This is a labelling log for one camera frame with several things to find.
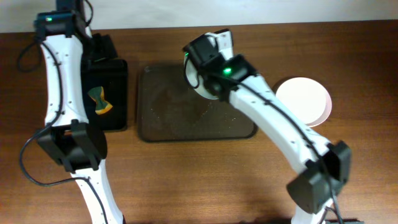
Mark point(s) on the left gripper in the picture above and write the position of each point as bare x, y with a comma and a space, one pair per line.
101, 48

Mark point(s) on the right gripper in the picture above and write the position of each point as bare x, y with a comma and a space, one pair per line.
195, 50

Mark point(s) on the pale green plate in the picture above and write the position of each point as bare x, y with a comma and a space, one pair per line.
194, 80

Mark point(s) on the green yellow sponge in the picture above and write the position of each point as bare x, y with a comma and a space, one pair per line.
97, 95

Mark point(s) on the pink plate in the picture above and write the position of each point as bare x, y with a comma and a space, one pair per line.
325, 105

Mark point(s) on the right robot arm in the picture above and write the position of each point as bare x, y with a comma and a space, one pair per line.
215, 72

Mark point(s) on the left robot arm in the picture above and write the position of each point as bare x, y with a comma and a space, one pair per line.
68, 138

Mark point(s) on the dark brown tray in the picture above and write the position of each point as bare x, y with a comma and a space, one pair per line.
168, 110

